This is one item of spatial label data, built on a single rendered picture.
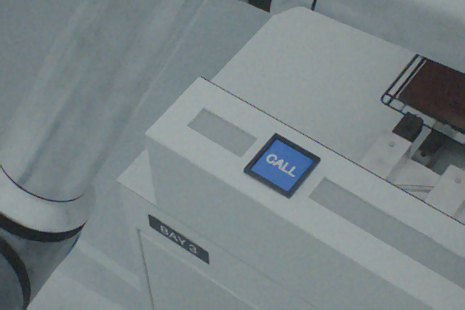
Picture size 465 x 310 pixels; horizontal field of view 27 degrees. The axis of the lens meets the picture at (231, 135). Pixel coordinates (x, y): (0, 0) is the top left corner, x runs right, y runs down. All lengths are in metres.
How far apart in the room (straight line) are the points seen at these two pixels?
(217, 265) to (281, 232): 0.18
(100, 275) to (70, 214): 1.19
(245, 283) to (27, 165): 0.40
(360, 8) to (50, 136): 0.33
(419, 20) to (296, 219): 0.45
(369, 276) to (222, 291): 0.29
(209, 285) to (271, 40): 0.32
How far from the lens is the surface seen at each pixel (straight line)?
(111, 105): 0.76
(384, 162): 1.06
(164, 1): 0.71
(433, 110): 1.12
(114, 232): 2.08
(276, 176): 0.97
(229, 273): 1.14
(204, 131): 1.01
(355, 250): 0.94
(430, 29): 0.54
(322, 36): 1.28
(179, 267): 1.22
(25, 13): 2.51
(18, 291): 0.84
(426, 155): 1.14
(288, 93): 1.22
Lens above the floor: 1.77
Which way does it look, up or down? 54 degrees down
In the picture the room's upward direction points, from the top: 2 degrees counter-clockwise
